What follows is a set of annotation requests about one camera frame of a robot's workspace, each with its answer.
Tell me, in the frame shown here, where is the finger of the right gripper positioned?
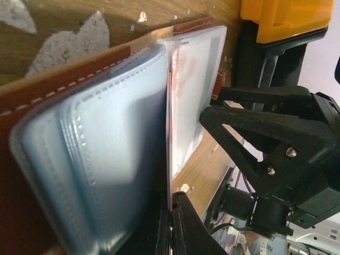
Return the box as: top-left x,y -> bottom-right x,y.
199,107 -> 334,197
209,86 -> 315,111

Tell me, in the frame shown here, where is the black bin with teal cards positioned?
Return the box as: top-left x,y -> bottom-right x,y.
232,21 -> 328,88

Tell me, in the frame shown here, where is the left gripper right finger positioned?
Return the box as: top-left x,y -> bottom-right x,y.
172,192 -> 226,255

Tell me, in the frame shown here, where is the yellow plastic bin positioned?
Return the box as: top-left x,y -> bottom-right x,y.
240,0 -> 334,44

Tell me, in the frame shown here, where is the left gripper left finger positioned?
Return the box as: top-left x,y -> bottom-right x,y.
121,207 -> 169,254

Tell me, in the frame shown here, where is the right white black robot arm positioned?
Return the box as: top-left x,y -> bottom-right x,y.
200,86 -> 339,239

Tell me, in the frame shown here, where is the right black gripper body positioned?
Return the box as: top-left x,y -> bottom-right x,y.
249,91 -> 339,236

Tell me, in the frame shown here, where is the brown leather card holder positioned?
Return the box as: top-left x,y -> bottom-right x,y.
1,18 -> 227,254

